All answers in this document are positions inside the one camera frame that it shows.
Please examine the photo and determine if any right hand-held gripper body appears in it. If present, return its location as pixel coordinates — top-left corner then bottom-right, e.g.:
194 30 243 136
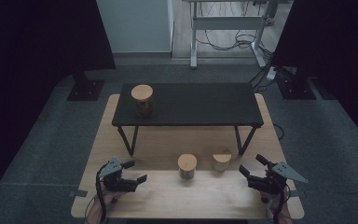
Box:
248 161 310 195

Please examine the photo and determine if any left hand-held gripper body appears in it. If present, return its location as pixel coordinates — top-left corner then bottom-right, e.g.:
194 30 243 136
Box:
98 157 138 193

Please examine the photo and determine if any glass jar with pale beans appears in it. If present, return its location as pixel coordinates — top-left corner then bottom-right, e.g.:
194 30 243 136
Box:
212 148 232 173

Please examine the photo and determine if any glass jar with tan contents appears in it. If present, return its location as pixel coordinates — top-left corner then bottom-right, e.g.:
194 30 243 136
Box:
177 153 198 180

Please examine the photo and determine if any glass jar with brown contents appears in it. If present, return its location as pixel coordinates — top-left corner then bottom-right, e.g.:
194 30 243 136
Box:
131 84 154 119

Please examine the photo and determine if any small black shelf table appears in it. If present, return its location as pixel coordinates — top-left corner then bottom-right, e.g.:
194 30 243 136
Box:
111 82 265 157

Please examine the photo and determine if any person's left hand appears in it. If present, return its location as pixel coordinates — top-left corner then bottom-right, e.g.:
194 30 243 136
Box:
96 186 128 209

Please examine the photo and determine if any person's right hand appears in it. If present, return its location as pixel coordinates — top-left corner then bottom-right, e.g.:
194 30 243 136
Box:
259 189 290 213

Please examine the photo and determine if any black stand base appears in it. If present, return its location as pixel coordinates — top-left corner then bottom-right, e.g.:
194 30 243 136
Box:
276 66 317 101
66 71 105 102

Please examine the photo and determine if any white power strip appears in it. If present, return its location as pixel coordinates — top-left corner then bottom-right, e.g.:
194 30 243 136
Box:
266 66 278 81

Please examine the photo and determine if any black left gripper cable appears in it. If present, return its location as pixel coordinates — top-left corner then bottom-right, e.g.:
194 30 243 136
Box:
94 166 108 223

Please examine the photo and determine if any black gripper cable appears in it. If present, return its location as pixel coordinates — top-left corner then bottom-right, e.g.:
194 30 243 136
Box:
94 166 108 223
271 183 290 224

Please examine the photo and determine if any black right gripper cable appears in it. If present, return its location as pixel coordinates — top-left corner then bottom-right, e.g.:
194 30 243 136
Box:
271 183 290 224

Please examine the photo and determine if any tangle of black floor cables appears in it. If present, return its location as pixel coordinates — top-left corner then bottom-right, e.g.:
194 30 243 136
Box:
195 0 285 94

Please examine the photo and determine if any white desk frame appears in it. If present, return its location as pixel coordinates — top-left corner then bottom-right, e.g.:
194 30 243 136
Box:
183 0 278 69

